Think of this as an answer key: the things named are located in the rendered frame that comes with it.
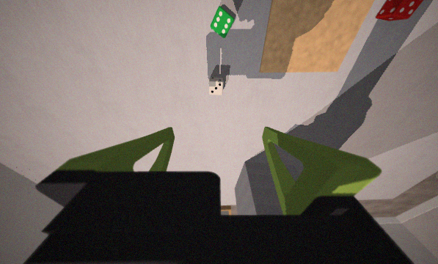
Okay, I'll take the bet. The white die with black pips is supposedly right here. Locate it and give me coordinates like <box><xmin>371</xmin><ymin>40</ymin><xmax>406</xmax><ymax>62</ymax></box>
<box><xmin>209</xmin><ymin>77</ymin><xmax>223</xmax><ymax>95</ymax></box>

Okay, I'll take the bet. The green die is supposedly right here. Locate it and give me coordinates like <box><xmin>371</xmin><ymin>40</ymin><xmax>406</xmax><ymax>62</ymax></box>
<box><xmin>211</xmin><ymin>6</ymin><xmax>234</xmax><ymax>38</ymax></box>

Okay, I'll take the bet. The red die with white pips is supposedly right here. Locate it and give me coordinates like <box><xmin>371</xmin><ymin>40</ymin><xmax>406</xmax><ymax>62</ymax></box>
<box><xmin>376</xmin><ymin>0</ymin><xmax>423</xmax><ymax>21</ymax></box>

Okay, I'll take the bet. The tan mat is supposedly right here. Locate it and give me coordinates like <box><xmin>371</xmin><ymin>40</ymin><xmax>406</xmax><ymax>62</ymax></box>
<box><xmin>259</xmin><ymin>0</ymin><xmax>374</xmax><ymax>73</ymax></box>

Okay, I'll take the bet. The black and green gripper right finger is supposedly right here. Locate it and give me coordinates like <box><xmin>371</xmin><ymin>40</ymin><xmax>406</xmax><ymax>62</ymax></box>
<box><xmin>262</xmin><ymin>127</ymin><xmax>382</xmax><ymax>215</ymax></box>

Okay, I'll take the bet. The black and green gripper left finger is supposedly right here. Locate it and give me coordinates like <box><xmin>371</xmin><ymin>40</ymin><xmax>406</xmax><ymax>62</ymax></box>
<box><xmin>55</xmin><ymin>127</ymin><xmax>175</xmax><ymax>172</ymax></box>

